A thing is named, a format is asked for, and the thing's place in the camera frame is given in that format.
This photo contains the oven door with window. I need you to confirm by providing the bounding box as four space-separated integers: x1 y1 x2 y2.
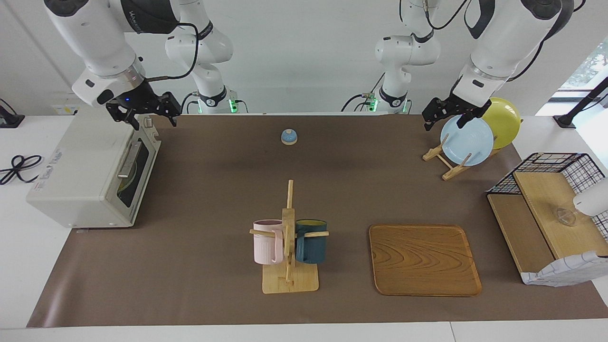
114 126 162 224

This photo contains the pale green plate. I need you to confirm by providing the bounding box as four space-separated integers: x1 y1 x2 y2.
118 159 138 193

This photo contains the cream toaster oven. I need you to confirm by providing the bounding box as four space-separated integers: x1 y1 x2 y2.
26 114 162 228

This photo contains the light blue plate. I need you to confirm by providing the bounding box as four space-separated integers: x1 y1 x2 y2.
440 114 494 166

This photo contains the yellow plate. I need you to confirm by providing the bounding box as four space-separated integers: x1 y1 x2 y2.
480 97 522 150

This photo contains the wooden plate rack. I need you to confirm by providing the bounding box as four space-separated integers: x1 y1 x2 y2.
423 119 523 181

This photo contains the black stand with pole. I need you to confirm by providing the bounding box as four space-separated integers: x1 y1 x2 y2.
553 76 608 129

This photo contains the wooden two-tier shelf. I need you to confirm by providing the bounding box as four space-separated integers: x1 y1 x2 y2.
487 171 608 281

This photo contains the clear glass cup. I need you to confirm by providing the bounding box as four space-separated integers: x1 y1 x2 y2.
555 207 578 227

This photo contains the window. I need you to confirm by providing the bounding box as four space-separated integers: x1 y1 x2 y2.
560 36 608 91

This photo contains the brown wooden tray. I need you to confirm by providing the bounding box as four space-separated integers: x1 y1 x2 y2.
369 224 482 297

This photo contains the white rounded device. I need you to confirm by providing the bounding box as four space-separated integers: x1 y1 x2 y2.
573 178 608 218

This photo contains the brown table mat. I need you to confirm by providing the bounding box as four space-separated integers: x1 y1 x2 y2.
26 114 608 328

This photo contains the pink mug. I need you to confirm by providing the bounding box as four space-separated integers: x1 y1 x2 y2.
253 219 285 265

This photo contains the dark blue mug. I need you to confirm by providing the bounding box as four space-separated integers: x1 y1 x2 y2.
294 219 328 264

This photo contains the white checkered cloth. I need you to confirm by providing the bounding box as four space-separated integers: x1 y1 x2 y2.
521 250 608 287

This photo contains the wooden mug rack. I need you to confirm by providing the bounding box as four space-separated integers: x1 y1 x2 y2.
249 180 330 294

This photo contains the black right base cable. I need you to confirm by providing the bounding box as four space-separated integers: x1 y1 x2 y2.
180 92 200 114

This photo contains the black base cable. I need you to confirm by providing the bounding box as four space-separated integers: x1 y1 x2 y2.
341 71 386 113
180 92 200 114

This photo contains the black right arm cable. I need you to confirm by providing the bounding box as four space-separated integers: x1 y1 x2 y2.
145 21 199 81

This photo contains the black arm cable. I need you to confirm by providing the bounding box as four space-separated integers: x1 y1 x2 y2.
145 21 199 81
401 0 547 81

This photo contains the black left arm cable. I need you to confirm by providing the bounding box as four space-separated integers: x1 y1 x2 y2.
401 0 547 81

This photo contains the black left base cable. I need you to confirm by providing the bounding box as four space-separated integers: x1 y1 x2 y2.
341 71 386 113

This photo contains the black wire basket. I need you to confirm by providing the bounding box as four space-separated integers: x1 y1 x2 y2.
487 152 608 238

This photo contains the coiled black cable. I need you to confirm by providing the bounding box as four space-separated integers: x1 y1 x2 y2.
0 154 43 185

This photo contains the black clamp mount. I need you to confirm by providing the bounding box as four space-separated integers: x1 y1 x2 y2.
0 98 25 128

